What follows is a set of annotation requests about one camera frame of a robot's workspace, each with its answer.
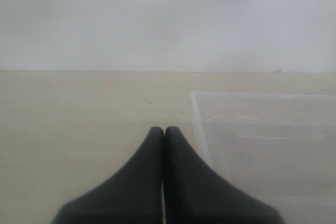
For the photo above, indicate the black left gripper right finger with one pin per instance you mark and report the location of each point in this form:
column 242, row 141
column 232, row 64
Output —
column 194, row 193

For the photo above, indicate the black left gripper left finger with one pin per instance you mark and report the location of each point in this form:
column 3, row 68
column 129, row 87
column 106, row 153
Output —
column 131, row 195

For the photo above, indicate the clear plastic tray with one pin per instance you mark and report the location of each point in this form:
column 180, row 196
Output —
column 278, row 148

